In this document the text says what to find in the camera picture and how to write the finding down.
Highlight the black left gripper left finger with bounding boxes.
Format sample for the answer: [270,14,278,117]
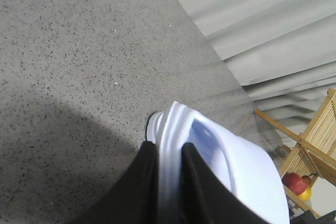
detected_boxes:
[72,141,158,223]

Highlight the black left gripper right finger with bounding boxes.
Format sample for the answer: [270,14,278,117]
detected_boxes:
[181,143,267,223]

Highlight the pale grey curtain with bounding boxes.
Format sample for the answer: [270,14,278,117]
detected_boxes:
[178,0,335,151]

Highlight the red and yellow toy fruit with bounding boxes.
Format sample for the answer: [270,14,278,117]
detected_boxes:
[281,173,313,201]

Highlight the wooden folding rack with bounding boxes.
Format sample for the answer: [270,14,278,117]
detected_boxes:
[253,88,336,219]

